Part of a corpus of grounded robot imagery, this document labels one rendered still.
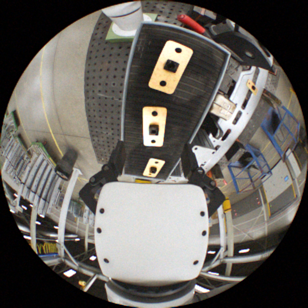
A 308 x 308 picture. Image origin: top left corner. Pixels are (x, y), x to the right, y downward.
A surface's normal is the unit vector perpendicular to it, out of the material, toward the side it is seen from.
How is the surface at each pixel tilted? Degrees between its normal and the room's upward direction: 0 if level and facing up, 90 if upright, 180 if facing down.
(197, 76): 0
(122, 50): 0
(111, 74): 0
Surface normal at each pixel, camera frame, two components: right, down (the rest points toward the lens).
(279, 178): -0.98, -0.16
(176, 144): -0.02, 0.74
